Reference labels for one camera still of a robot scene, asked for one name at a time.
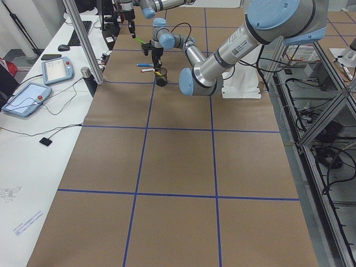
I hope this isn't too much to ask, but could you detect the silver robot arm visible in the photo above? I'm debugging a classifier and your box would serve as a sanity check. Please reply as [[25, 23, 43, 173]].
[[118, 0, 195, 39], [179, 1, 329, 97]]

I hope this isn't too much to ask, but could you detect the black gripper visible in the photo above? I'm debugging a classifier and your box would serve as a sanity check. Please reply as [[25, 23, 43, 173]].
[[122, 9, 136, 38], [151, 40, 164, 68]]

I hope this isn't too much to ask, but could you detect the teach pendant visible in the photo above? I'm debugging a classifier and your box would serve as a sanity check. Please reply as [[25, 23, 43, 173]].
[[41, 57, 74, 86], [1, 82, 52, 117]]

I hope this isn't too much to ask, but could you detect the green highlighter pen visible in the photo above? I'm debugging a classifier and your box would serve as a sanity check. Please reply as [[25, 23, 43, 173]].
[[135, 37, 146, 45]]

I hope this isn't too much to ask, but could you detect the black mesh pen cup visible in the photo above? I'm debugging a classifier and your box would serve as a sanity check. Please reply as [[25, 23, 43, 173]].
[[155, 67, 167, 87]]

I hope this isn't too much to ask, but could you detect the black computer mouse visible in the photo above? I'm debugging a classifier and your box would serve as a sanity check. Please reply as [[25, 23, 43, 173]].
[[57, 44, 70, 52]]

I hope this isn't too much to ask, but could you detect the dark steel water bottle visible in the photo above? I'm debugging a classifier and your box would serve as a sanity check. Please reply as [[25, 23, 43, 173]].
[[81, 67, 97, 97]]

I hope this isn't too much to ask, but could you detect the near teach pendant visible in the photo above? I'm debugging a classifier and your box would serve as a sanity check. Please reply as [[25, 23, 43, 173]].
[[1, 82, 52, 117]]

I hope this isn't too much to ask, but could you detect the black camera cable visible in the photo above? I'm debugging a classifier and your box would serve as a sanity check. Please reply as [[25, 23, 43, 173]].
[[170, 22, 195, 45]]

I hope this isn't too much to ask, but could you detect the white pedestal column base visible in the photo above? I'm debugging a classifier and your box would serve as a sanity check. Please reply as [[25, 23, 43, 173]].
[[221, 65, 261, 99]]

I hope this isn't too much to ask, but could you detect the blue marker pen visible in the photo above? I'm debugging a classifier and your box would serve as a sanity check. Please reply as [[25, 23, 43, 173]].
[[136, 63, 154, 67]]

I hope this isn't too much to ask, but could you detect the black smartphone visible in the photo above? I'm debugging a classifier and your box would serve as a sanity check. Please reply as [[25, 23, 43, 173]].
[[41, 54, 62, 61]]

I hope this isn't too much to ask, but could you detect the black keyboard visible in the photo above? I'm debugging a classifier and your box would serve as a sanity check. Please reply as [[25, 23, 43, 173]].
[[67, 20, 93, 47]]

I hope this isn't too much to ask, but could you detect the red marker pen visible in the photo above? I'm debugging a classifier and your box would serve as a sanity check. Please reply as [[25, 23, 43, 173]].
[[141, 68, 155, 73]]

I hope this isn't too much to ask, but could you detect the aluminium frame post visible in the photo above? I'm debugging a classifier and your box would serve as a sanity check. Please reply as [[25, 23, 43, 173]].
[[62, 0, 103, 85]]

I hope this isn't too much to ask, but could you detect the small black square pad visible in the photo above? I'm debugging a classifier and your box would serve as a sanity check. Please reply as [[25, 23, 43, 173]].
[[39, 137, 52, 147]]

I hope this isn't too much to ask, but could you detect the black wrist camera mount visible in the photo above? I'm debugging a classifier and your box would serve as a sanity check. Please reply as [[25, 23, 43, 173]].
[[141, 43, 152, 56]]

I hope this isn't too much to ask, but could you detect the far teach pendant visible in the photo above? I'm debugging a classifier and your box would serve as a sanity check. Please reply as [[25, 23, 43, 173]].
[[41, 57, 74, 86]]

